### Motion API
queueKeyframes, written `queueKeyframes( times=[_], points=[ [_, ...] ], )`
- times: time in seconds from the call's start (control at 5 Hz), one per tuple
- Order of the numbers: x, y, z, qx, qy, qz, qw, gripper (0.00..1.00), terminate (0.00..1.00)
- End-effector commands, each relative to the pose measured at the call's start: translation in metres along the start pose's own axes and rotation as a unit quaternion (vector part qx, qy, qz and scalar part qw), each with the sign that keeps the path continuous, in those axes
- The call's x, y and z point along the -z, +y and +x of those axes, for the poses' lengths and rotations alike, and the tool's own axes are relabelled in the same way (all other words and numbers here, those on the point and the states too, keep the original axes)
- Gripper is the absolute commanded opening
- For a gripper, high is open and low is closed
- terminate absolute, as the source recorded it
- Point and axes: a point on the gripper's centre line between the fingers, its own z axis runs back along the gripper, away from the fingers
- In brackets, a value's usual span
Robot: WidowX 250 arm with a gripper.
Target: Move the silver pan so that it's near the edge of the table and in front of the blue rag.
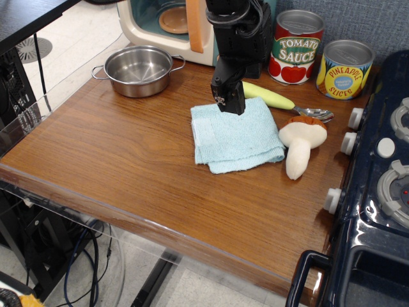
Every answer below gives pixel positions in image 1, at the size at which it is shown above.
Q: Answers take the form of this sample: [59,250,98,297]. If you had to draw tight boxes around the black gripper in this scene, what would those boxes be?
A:
[211,22,270,115]

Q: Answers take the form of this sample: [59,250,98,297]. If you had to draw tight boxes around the silver pan with two handles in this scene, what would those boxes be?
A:
[91,45,186,98]

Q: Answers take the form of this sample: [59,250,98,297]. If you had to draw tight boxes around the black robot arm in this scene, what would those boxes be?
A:
[206,1,273,115]

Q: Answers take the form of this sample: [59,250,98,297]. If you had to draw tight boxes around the light blue folded towel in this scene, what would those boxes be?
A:
[190,97,285,174]

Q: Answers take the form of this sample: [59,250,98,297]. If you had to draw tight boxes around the toy microwave oven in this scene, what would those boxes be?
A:
[117,1,275,66]

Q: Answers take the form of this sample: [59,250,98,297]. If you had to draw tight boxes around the plush mushroom toy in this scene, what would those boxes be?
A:
[279,116,327,180]

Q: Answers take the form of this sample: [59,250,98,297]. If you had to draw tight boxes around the tomato sauce can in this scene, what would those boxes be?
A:
[268,10,325,84]

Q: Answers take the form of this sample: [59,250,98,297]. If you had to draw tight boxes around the pineapple slices can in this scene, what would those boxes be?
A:
[316,40,375,100]

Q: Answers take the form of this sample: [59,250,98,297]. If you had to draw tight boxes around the black table leg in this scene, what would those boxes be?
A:
[130,256,175,307]

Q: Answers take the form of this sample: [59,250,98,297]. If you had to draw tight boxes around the dark blue toy stove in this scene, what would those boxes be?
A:
[286,50,408,306]

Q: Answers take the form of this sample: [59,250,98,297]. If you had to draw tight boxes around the black desk at left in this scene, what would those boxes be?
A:
[1,0,79,54]

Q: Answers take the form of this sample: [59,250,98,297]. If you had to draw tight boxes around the spoon with green handle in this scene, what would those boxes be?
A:
[242,81,334,123]

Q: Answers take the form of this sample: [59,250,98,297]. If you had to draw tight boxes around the blue cable under table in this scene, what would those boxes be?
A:
[63,223,100,307]

